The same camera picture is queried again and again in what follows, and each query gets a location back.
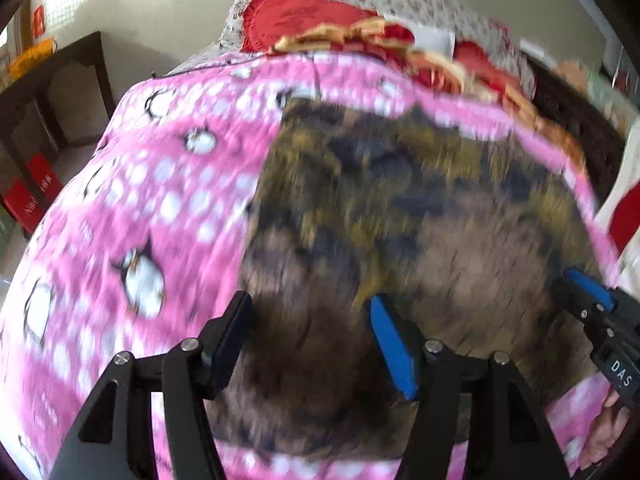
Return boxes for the dark wooden desk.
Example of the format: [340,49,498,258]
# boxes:
[0,30,118,211]

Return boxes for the red garment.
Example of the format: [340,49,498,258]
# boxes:
[609,194,640,257]

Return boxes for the red heart pillow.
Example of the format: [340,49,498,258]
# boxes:
[452,40,523,96]
[240,0,383,56]

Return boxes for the red box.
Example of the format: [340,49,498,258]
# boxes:
[25,152,64,198]
[0,180,46,237]

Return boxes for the orange basket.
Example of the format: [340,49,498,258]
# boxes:
[7,37,58,81]

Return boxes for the gold red satin cloth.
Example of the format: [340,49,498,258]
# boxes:
[270,15,591,171]

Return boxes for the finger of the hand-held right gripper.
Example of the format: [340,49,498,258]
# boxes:
[560,267,618,322]

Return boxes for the white pillow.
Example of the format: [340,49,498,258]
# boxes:
[414,27,457,57]

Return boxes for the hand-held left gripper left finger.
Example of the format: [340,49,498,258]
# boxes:
[47,290,256,480]

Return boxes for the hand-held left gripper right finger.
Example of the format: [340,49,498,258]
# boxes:
[369,294,571,480]

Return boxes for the white chair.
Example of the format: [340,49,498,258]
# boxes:
[592,122,640,273]

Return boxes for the person's right hand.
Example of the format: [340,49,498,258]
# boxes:
[580,390,632,467]

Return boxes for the dark floral patterned garment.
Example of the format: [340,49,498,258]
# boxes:
[207,97,608,463]

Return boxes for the pink penguin print blanket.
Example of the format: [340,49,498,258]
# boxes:
[0,50,631,480]

